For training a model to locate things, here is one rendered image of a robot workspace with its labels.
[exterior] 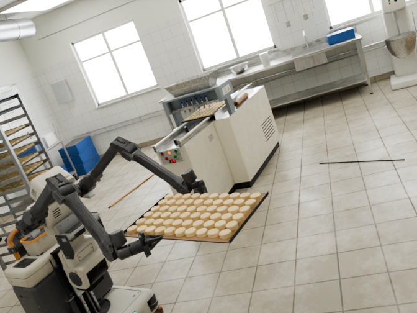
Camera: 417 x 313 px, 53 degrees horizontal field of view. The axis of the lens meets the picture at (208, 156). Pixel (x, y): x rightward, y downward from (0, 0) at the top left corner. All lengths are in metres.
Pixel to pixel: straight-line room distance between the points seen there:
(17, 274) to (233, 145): 2.57
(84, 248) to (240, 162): 2.35
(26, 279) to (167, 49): 5.81
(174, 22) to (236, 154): 3.85
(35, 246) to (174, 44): 5.62
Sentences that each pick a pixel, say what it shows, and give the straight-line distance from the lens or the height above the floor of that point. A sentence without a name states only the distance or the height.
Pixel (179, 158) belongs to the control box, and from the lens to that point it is 3.98.
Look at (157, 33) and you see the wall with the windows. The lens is 7.97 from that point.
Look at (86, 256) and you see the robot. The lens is 2.75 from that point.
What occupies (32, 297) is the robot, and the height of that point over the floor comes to 0.63.
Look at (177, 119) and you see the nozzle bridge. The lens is 4.84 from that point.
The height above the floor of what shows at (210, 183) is 0.34.
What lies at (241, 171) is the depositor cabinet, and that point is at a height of 0.21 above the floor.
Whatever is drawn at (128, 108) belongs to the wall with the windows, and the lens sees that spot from 8.47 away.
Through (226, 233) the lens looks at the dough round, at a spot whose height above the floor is 1.00.
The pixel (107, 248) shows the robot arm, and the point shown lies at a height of 1.04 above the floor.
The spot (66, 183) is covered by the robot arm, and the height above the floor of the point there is 1.32.
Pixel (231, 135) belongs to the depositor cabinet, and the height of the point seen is 0.64.
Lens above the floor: 1.76
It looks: 16 degrees down
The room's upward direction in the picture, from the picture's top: 20 degrees counter-clockwise
